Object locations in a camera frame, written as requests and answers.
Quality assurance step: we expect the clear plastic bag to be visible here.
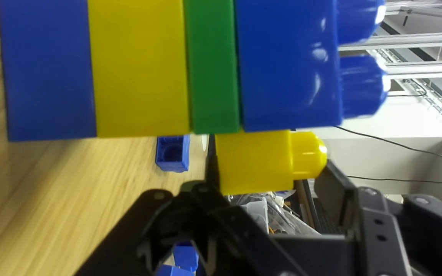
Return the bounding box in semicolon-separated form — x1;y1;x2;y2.
227;190;330;239

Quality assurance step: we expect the aluminium extrusion frame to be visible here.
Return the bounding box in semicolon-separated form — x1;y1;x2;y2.
335;0;442;140

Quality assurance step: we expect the long blue toy block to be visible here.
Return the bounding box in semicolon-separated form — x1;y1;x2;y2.
154;134;192;174
155;241;201;276

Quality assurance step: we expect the blue two-stud toy block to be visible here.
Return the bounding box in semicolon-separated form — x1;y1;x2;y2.
234;0;390;134

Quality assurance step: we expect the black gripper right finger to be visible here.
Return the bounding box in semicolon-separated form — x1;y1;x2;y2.
307;160;442;276

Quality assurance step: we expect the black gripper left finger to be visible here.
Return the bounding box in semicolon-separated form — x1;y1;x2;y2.
74;134;304;276

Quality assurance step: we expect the thin black cable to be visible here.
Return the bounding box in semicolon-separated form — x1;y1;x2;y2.
335;124;442;187

